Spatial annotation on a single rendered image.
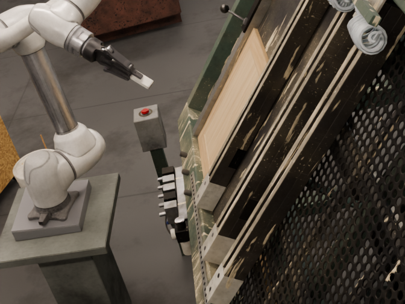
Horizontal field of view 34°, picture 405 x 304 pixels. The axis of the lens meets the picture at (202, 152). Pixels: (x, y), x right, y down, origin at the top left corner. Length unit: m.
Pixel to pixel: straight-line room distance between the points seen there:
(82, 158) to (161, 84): 2.50
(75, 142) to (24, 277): 1.31
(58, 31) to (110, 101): 3.16
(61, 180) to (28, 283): 1.20
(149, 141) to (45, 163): 0.60
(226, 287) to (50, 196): 1.01
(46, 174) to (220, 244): 0.87
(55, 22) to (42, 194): 0.92
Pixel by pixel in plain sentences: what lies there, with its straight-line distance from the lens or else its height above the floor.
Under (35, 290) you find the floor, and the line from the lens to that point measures 3.82.
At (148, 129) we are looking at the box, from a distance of 3.09.
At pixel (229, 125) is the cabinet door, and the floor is 1.10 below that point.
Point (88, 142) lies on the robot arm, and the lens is 2.85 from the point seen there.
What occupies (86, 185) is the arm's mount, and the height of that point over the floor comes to 0.80.
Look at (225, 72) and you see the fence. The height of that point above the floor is 1.18.
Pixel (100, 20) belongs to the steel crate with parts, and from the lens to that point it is 6.04.
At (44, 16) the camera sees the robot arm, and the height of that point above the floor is 1.77.
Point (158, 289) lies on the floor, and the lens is 3.53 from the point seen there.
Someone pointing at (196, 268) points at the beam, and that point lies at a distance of 2.37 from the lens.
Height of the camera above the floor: 2.51
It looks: 35 degrees down
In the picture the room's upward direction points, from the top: 14 degrees counter-clockwise
